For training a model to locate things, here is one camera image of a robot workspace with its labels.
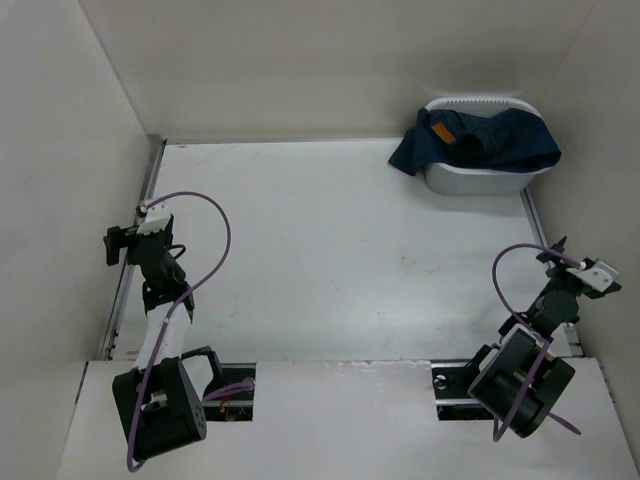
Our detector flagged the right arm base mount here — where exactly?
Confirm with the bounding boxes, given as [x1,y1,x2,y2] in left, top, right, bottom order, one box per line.
[431,361,493,421]

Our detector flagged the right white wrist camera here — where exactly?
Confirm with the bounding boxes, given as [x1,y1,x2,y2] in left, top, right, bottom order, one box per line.
[573,258,619,293]

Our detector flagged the dark blue denim trousers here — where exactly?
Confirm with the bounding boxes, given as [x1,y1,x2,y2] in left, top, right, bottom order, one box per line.
[389,108,561,176]

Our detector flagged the white plastic laundry basket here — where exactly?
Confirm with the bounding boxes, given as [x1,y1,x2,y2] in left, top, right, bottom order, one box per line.
[424,96,549,196]

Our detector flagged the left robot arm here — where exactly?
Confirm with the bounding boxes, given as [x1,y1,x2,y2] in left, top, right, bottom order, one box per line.
[103,214,225,470]

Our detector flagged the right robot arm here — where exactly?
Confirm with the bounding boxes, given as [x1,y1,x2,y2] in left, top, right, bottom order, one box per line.
[463,237,622,442]

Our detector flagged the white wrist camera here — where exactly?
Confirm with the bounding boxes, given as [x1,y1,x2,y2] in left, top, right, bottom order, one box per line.
[573,258,619,293]
[136,201,172,235]

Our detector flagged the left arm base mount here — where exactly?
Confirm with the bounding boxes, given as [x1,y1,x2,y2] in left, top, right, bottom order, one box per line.
[202,363,257,422]

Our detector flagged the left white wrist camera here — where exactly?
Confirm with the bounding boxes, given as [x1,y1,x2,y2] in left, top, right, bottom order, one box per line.
[136,201,172,235]

